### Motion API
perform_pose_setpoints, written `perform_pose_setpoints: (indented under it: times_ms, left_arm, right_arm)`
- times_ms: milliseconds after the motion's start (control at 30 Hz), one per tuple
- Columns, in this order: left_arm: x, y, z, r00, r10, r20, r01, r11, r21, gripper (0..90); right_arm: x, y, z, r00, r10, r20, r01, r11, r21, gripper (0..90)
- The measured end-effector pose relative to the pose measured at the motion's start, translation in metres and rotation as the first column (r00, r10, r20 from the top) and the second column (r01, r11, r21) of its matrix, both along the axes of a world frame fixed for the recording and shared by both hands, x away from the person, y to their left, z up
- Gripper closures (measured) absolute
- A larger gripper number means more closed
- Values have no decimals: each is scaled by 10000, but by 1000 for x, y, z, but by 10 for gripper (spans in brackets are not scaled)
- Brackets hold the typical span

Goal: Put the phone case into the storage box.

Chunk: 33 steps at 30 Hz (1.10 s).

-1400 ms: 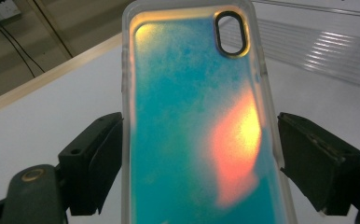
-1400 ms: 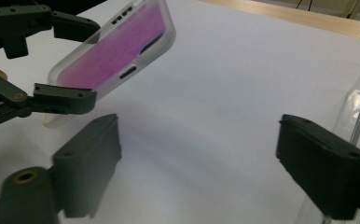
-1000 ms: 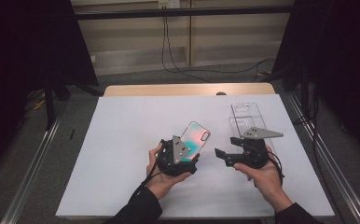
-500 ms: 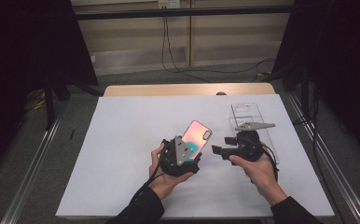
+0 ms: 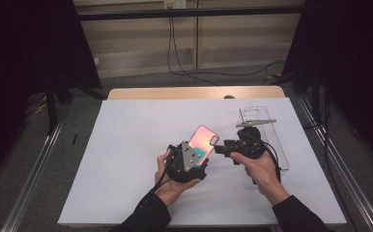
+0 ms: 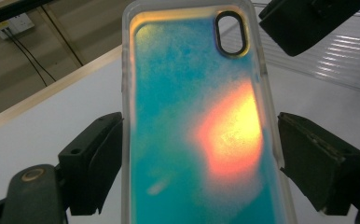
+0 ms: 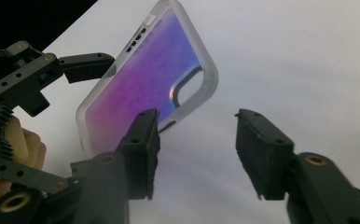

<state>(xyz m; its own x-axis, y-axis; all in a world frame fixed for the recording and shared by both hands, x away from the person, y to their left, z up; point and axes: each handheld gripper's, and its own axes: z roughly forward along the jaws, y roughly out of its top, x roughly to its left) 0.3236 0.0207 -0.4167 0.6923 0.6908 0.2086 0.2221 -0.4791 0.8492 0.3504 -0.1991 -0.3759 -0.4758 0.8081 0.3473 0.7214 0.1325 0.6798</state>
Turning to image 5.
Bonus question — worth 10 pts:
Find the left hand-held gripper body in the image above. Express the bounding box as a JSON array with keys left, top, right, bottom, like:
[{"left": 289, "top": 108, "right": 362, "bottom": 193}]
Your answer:
[{"left": 166, "top": 140, "right": 209, "bottom": 185}]

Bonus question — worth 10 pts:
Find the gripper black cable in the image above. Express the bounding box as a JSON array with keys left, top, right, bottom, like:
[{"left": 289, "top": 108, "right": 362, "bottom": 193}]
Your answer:
[
  {"left": 262, "top": 141, "right": 282, "bottom": 184},
  {"left": 150, "top": 154, "right": 173, "bottom": 195}
]

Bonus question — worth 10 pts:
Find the black floor cable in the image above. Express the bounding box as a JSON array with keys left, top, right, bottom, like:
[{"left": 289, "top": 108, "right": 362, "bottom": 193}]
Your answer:
[{"left": 166, "top": 16, "right": 287, "bottom": 87}]

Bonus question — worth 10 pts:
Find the wooden table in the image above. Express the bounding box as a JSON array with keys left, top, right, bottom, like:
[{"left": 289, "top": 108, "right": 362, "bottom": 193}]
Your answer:
[{"left": 106, "top": 85, "right": 286, "bottom": 101}]

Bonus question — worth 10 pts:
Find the black curtain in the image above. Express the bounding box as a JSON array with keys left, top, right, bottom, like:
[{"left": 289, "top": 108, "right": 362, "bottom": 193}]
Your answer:
[
  {"left": 280, "top": 0, "right": 373, "bottom": 170},
  {"left": 0, "top": 0, "right": 102, "bottom": 187}
]

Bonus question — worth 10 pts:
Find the black horizontal bar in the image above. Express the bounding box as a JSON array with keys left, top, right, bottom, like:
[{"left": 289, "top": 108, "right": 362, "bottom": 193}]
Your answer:
[{"left": 77, "top": 5, "right": 305, "bottom": 21}]

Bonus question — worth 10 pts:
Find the clear plastic box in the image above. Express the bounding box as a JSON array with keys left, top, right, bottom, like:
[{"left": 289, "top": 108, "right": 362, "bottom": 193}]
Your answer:
[{"left": 237, "top": 105, "right": 291, "bottom": 171}]

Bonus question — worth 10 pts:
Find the white wall socket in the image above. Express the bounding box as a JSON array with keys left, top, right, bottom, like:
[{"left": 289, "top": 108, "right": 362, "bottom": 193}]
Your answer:
[{"left": 163, "top": 0, "right": 187, "bottom": 10}]

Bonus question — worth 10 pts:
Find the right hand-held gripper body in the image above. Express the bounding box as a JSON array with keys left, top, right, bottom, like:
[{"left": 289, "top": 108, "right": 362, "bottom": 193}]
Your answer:
[{"left": 222, "top": 119, "right": 277, "bottom": 161}]

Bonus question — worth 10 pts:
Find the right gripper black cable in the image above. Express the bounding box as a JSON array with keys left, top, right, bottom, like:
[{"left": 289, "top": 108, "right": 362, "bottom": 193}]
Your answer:
[{"left": 262, "top": 141, "right": 282, "bottom": 184}]

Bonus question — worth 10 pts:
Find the black stand pole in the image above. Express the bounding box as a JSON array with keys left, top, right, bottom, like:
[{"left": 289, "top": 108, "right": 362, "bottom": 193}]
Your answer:
[
  {"left": 44, "top": 75, "right": 59, "bottom": 135},
  {"left": 310, "top": 72, "right": 322, "bottom": 125}
]

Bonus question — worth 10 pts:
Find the white board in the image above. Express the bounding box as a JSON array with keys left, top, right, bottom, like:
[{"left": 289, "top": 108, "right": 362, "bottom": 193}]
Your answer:
[{"left": 57, "top": 98, "right": 348, "bottom": 227}]

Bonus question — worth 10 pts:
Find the yellow cable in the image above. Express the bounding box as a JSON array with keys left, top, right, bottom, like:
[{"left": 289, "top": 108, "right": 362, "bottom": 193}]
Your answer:
[{"left": 29, "top": 101, "right": 48, "bottom": 115}]

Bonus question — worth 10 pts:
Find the metal floor rail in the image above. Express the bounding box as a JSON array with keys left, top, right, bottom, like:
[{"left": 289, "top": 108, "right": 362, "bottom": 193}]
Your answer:
[
  {"left": 0, "top": 107, "right": 68, "bottom": 232},
  {"left": 296, "top": 96, "right": 373, "bottom": 232}
]

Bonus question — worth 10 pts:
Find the clear-rimmed glitter phone case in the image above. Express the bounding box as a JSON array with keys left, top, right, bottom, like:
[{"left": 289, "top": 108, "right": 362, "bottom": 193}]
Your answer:
[{"left": 187, "top": 125, "right": 220, "bottom": 167}]

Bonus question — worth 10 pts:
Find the person's right hand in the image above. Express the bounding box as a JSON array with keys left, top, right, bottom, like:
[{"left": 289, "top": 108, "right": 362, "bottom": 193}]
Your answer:
[{"left": 229, "top": 143, "right": 291, "bottom": 208}]

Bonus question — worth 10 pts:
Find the person's left hand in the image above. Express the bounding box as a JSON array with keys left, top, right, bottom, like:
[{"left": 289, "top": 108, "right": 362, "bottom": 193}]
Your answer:
[{"left": 154, "top": 149, "right": 202, "bottom": 208}]

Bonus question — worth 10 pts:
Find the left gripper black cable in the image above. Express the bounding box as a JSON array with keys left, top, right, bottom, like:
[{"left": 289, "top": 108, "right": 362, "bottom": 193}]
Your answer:
[{"left": 150, "top": 154, "right": 173, "bottom": 195}]

